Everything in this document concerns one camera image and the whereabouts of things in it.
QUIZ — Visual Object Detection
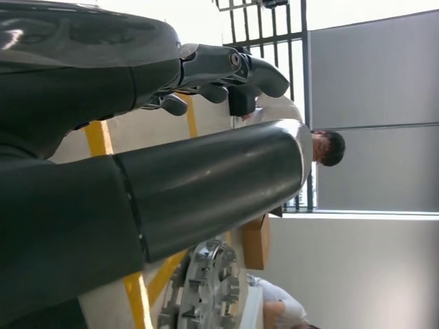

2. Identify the yellow workbench tape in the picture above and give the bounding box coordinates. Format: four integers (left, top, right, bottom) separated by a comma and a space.
84, 93, 199, 329

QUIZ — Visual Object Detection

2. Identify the black case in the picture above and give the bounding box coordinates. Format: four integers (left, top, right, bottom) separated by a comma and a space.
227, 84, 256, 117

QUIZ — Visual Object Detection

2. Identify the brown cardboard box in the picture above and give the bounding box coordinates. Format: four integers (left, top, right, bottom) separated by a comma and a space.
241, 213, 272, 271

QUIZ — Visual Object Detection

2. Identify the black window grille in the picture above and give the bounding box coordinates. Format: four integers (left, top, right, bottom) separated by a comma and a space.
214, 0, 314, 212

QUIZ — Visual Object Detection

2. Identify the person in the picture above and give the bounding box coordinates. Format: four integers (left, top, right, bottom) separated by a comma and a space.
240, 93, 346, 169
254, 277, 320, 329

